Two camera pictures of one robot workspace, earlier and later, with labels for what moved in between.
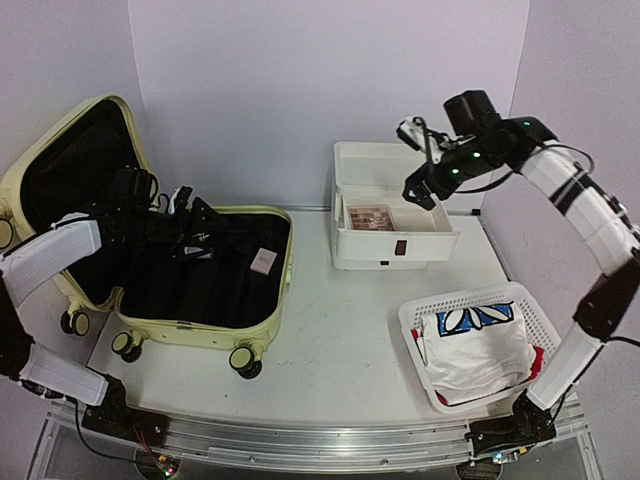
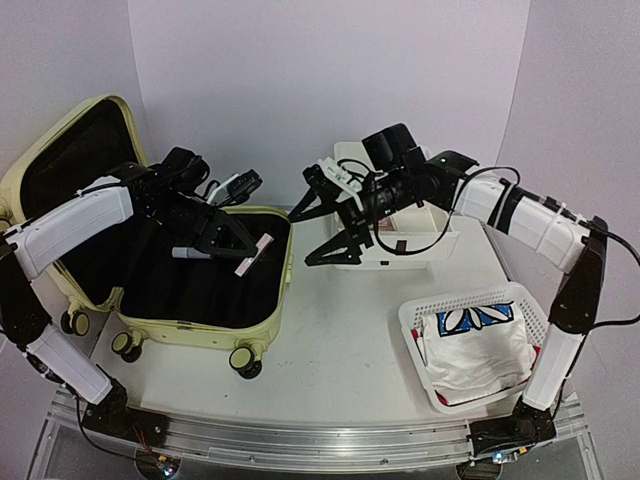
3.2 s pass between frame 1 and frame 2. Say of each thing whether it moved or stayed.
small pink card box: moved
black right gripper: moved
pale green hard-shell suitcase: stayed
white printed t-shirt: stayed
